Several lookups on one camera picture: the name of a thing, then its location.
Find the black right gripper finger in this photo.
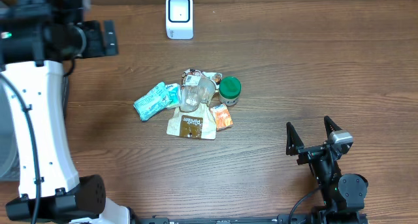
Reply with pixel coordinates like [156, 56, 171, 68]
[286, 122, 304, 156]
[324, 116, 342, 136]

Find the orange tissue pack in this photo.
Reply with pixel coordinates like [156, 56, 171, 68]
[210, 103, 233, 131]

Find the light green wet wipes pack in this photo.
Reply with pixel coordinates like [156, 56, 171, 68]
[133, 82, 171, 121]

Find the green lid seasoning jar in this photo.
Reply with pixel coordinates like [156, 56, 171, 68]
[219, 76, 242, 106]

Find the teal white tissue pack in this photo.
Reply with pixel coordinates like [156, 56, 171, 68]
[165, 83, 181, 109]

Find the brown white snack pouch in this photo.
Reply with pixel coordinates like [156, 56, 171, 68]
[167, 69, 223, 140]

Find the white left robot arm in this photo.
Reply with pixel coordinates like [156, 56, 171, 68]
[1, 0, 133, 223]

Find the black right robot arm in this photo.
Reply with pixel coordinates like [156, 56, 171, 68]
[282, 116, 368, 223]

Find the white barcode scanner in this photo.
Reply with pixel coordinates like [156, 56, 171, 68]
[165, 0, 194, 40]

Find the grey plastic mesh basket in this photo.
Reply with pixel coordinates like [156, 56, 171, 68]
[1, 86, 20, 182]

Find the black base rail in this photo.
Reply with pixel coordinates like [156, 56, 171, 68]
[130, 212, 369, 224]

